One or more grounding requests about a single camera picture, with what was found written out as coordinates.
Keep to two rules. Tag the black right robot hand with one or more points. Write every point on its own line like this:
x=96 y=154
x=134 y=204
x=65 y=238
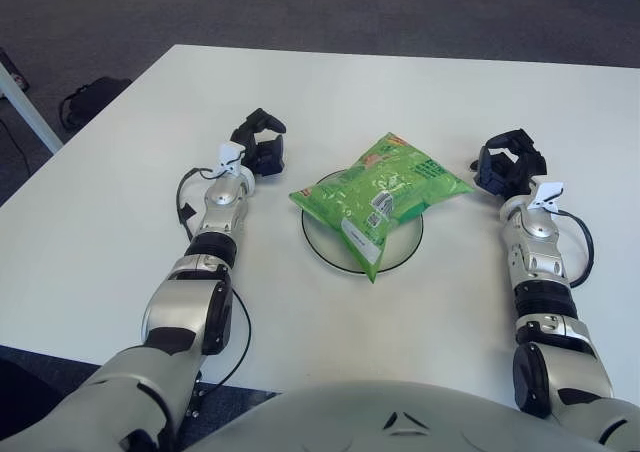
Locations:
x=520 y=169

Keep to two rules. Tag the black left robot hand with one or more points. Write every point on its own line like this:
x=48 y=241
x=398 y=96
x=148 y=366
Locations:
x=260 y=154

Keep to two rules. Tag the green snack bag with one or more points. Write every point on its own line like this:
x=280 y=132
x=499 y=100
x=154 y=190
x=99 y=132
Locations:
x=380 y=187

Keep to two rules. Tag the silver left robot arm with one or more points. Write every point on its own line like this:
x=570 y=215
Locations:
x=220 y=207

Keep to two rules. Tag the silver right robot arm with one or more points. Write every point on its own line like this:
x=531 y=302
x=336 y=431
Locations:
x=540 y=232

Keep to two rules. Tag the white plate with black rim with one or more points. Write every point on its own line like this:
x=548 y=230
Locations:
x=325 y=242

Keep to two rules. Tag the black bag on floor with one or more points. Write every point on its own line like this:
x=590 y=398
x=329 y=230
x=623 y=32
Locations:
x=95 y=97

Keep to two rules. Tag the white table leg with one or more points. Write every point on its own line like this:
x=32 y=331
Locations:
x=25 y=107

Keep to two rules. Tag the black floor device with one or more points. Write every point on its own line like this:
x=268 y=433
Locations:
x=15 y=74

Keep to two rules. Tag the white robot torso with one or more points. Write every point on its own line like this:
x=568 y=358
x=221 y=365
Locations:
x=350 y=422

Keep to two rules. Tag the metal bracket with screws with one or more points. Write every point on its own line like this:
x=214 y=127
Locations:
x=196 y=397

